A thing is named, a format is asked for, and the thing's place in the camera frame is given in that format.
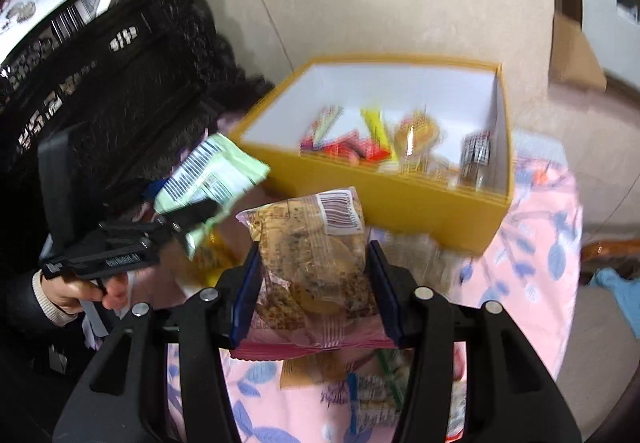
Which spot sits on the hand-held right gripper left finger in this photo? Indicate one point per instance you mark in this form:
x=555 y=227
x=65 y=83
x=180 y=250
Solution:
x=245 y=293

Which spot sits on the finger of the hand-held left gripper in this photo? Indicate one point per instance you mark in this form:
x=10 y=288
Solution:
x=192 y=215

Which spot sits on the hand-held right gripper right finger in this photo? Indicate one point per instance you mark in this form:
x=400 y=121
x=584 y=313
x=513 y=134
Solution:
x=386 y=293

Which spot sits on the light green snack packet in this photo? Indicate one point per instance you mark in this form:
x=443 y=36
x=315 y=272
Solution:
x=215 y=173

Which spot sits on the clear crinkled snack packet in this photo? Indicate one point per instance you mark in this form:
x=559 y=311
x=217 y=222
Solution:
x=415 y=248

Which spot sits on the pink edged cracker bag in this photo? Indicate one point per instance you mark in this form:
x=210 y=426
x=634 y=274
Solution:
x=310 y=268

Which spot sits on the yellow cardboard box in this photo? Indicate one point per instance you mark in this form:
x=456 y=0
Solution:
x=400 y=203

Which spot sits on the clear white wafer packet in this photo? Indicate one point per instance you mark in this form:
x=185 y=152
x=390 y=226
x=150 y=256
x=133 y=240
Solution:
x=372 y=398

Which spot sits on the red bar packet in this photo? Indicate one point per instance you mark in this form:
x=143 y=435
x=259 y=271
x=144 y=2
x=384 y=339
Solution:
x=350 y=150

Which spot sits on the clear round cake packet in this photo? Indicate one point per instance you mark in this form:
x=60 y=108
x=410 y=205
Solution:
x=417 y=135

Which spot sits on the white red printed snack packet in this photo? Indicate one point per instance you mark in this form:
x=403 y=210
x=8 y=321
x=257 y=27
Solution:
x=325 y=123

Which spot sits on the black white red snack packet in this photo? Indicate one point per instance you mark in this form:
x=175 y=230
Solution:
x=475 y=155

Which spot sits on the yellow strip snack packet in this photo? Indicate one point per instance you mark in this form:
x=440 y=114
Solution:
x=375 y=128

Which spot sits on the person's left forearm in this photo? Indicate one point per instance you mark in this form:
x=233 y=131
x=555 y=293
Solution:
x=20 y=303

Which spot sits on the person's left hand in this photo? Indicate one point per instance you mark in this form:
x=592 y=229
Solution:
x=85 y=295

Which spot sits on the dark carved wooden bench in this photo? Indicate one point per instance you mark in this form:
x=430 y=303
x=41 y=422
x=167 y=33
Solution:
x=125 y=88

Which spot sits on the pink printed tablecloth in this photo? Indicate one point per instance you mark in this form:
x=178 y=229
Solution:
x=525 y=283

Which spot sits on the blue cloth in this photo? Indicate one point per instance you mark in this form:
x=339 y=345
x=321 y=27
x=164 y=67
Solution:
x=617 y=285

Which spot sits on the brown cardboard box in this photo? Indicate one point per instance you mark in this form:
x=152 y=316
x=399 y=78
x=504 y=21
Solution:
x=575 y=58

